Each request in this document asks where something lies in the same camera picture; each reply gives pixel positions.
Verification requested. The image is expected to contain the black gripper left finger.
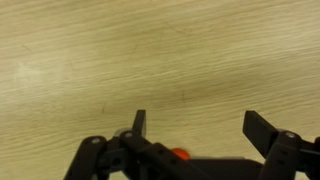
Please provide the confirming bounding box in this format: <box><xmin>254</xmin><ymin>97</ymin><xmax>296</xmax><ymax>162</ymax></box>
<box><xmin>63</xmin><ymin>109</ymin><xmax>214</xmax><ymax>180</ymax></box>

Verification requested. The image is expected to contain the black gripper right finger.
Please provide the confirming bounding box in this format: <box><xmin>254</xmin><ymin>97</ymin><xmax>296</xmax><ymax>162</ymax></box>
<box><xmin>242</xmin><ymin>110</ymin><xmax>320</xmax><ymax>180</ymax></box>

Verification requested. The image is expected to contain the orange round disc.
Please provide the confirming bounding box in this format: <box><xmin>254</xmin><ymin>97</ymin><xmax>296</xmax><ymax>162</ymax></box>
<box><xmin>170</xmin><ymin>147</ymin><xmax>192</xmax><ymax>162</ymax></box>

